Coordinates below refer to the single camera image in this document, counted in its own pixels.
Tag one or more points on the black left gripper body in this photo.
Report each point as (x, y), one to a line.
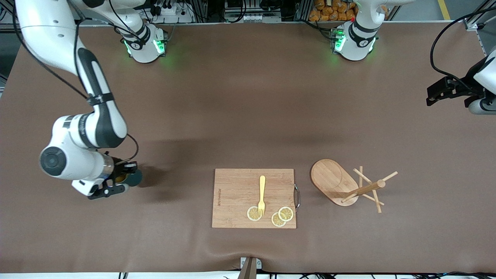
(462, 87)

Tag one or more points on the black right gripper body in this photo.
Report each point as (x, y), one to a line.
(119, 171)

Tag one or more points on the dark teal cup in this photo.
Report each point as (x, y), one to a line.
(135, 179)

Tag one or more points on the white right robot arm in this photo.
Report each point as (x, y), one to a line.
(77, 131)

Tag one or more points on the wooden mug tree rack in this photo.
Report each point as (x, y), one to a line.
(329, 178)

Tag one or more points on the wooden cutting board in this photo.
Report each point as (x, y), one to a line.
(232, 193)

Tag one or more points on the brown table mat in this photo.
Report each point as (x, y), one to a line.
(232, 116)

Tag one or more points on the lemon slice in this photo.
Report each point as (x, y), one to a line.
(286, 214)
(252, 215)
(276, 221)

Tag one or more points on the yellow plastic fork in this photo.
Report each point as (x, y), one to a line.
(262, 186)

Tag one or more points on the pile of orange items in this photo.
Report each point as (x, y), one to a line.
(329, 11)

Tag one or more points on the white power strip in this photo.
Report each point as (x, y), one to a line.
(170, 11)

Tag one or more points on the aluminium frame profile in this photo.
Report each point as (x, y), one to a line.
(471, 25)

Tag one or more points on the grey metal mount bracket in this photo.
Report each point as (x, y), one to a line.
(250, 269)

